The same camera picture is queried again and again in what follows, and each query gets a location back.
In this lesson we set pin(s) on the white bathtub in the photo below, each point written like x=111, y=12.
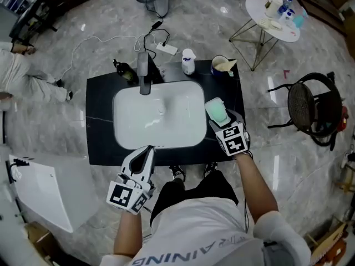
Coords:
x=50, y=193

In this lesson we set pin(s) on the black hoop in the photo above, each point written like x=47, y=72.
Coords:
x=323, y=141

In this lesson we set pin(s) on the beige cloth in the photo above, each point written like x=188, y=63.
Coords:
x=226, y=65

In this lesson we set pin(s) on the red bag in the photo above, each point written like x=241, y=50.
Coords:
x=343, y=118

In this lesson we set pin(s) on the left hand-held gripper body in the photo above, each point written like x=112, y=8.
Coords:
x=122, y=197

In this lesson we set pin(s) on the round white side table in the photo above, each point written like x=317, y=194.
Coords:
x=269, y=29

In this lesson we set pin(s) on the sink faucet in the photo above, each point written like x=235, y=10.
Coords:
x=144, y=73

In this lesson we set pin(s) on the person's left forearm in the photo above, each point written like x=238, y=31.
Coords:
x=127, y=231

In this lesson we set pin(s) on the white spray bottle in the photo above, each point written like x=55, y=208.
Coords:
x=188, y=62

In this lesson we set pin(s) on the wooden frame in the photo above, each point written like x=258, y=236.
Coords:
x=330, y=240

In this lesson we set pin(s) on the teal cloth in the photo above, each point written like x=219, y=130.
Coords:
x=299, y=19

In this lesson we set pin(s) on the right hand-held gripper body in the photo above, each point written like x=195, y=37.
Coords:
x=233, y=140

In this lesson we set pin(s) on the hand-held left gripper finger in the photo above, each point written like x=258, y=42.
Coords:
x=151, y=165
x=129, y=165

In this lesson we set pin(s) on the black wicker chair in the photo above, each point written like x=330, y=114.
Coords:
x=303, y=107

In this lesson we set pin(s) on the white jug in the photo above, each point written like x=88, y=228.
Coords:
x=273, y=4

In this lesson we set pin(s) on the black and white sneaker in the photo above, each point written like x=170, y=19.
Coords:
x=177, y=173
x=210, y=169

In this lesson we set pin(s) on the person's white t-shirt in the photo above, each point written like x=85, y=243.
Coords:
x=199, y=231

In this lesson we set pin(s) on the black stone vanity cabinet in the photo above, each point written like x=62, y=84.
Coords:
x=100, y=120

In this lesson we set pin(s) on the person's right forearm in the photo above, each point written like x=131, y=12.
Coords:
x=255, y=187

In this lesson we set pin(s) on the blue cap water bottle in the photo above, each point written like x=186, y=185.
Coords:
x=285, y=5

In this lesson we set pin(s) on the white sink basin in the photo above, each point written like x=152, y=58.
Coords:
x=159, y=115

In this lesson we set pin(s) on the blue mug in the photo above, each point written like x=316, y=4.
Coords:
x=217, y=72

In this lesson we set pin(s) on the dark wooden platform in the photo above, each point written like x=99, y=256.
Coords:
x=316, y=7

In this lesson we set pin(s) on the white power strip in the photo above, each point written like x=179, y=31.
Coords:
x=166, y=48

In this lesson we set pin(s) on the person's black shorts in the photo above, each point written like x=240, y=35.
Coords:
x=194, y=193

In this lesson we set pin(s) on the cardboard box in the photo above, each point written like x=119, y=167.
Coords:
x=41, y=240

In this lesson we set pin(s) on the black bathtub faucet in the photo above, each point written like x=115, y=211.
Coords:
x=16, y=170

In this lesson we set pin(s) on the translucent green plastic container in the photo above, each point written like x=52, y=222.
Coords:
x=208, y=108

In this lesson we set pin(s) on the white pump bottle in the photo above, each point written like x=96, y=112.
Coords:
x=286, y=17

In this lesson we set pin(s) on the dark glass bottle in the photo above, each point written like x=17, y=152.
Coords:
x=124, y=71

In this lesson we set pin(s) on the black metal table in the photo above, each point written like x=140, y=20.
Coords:
x=33, y=15

